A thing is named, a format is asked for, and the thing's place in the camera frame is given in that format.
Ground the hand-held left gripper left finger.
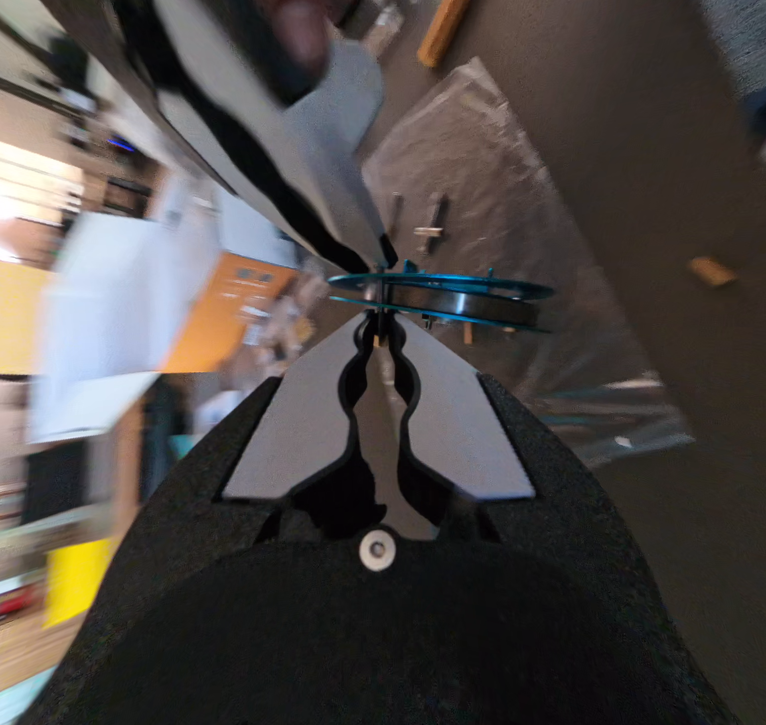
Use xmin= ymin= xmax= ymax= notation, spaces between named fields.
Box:
xmin=221 ymin=315 xmax=375 ymax=501

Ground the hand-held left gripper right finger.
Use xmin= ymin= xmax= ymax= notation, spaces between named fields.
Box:
xmin=389 ymin=318 xmax=536 ymax=501

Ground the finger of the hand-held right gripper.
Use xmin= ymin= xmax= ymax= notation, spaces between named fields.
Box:
xmin=150 ymin=0 xmax=399 ymax=268
xmin=156 ymin=87 xmax=387 ymax=270

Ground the blue round turntable assembly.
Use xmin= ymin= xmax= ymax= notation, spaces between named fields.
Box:
xmin=326 ymin=258 xmax=554 ymax=334

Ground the small black socket wrench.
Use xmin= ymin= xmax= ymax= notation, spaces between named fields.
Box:
xmin=413 ymin=193 xmax=450 ymax=254

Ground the person's right hand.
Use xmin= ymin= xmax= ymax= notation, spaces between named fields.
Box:
xmin=250 ymin=0 xmax=355 ymax=77

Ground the pile of small hardware bags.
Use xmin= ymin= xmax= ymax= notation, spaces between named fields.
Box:
xmin=251 ymin=273 xmax=345 ymax=379

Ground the orange white cardboard box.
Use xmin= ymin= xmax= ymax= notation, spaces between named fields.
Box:
xmin=30 ymin=211 xmax=300 ymax=445

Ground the clear plastic bag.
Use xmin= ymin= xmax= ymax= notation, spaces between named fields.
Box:
xmin=362 ymin=58 xmax=695 ymax=469

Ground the long orange rod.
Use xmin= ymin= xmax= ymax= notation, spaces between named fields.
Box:
xmin=417 ymin=0 xmax=487 ymax=69

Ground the yellow bin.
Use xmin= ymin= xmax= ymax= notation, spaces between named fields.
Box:
xmin=45 ymin=538 xmax=116 ymax=627

